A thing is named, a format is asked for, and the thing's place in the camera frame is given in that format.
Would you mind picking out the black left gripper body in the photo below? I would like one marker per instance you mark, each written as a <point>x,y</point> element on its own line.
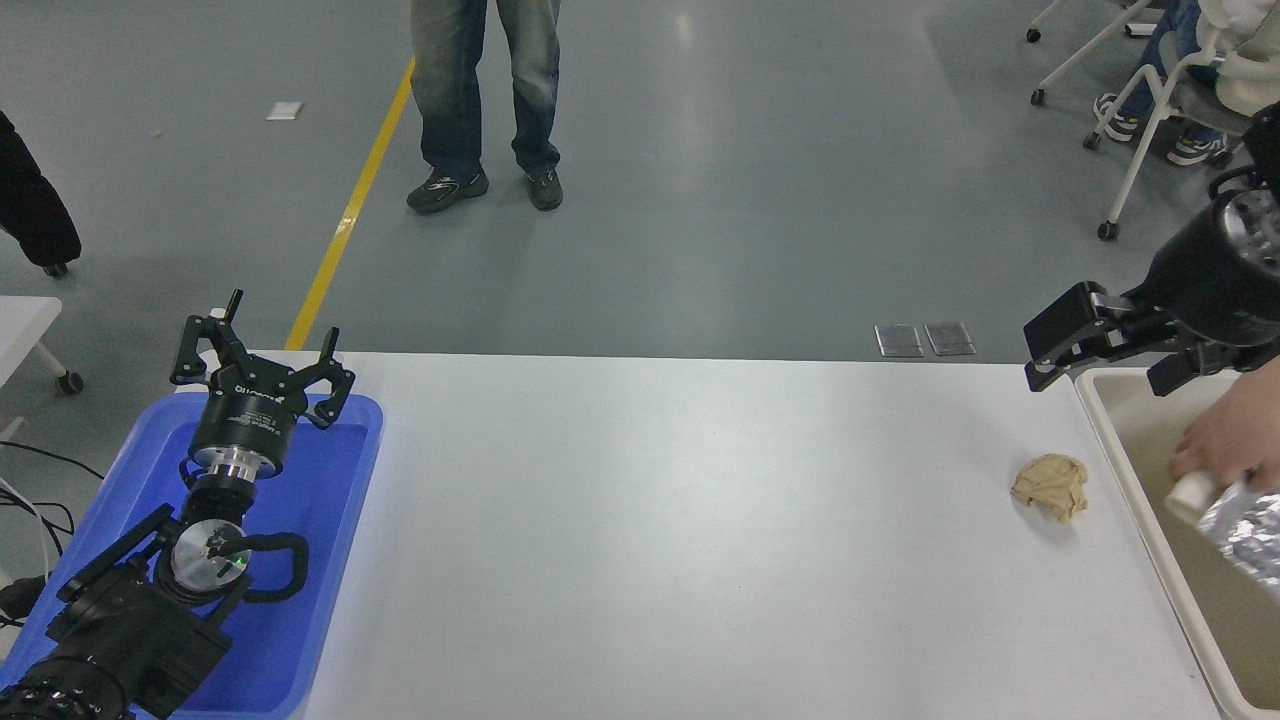
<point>245,420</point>

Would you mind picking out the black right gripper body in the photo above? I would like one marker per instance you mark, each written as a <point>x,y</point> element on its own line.
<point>1210,285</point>

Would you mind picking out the tan paper ball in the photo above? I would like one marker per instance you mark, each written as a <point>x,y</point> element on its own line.
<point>1050,485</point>

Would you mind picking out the foil tray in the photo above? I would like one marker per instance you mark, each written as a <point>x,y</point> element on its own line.
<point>1250,535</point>

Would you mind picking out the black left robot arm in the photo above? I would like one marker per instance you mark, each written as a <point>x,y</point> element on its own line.
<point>120,620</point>

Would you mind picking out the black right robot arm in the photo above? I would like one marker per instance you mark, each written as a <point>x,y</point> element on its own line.
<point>1265,150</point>

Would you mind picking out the person's hand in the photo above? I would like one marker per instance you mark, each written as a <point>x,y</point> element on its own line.
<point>1235,430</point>

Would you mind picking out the large pale bin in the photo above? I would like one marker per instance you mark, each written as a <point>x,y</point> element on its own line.
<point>1130,440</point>

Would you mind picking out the metal floor plate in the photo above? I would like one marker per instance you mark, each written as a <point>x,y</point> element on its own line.
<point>950,338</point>
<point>899,340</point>

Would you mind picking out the blue plastic tray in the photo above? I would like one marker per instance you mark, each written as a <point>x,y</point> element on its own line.
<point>320,520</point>

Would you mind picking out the small white table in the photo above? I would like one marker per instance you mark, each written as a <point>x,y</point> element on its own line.
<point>22,325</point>

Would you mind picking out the white wheeled chair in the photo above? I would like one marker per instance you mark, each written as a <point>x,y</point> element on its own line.
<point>1150,120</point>

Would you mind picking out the person in black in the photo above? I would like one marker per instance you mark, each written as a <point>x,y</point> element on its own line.
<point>30,210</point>

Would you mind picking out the seated person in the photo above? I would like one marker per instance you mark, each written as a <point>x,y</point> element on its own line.
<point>1245,60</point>

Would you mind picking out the standing person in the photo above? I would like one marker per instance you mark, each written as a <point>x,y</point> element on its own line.
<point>450,90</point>

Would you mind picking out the white chair frame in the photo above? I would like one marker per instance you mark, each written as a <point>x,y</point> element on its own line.
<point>1085,50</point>

